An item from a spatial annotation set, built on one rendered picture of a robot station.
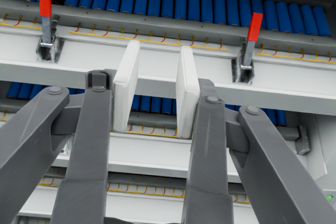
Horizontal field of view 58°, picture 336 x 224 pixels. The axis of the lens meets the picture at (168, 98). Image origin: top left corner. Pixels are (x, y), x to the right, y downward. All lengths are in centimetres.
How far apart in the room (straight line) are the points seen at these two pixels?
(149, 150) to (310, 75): 29
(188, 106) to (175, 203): 57
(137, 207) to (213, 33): 42
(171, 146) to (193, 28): 22
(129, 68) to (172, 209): 57
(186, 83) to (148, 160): 40
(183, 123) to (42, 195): 60
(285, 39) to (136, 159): 31
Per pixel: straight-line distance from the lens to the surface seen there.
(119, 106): 15
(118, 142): 56
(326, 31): 53
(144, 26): 44
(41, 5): 42
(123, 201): 71
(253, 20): 41
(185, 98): 15
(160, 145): 56
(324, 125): 59
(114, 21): 45
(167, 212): 71
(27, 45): 47
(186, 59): 19
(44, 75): 45
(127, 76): 15
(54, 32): 44
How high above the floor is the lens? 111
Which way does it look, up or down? 39 degrees down
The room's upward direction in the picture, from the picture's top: 9 degrees clockwise
